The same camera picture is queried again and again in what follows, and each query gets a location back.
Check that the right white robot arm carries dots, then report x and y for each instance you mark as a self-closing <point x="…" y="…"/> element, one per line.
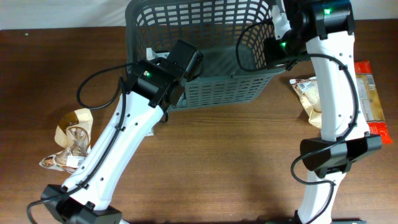
<point x="323" y="32"/>

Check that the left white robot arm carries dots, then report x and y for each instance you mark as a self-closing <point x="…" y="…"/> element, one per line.
<point x="150" y="88"/>

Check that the brown white snack bag left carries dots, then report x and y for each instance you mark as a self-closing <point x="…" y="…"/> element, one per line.
<point x="73" y="134"/>

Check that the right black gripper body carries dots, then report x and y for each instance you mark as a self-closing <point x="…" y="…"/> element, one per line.
<point x="284" y="50"/>

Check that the red spaghetti packet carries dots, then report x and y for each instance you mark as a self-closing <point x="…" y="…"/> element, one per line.
<point x="370" y="102"/>

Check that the grey plastic shopping basket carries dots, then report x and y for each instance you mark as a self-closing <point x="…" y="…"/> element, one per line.
<point x="221" y="29"/>

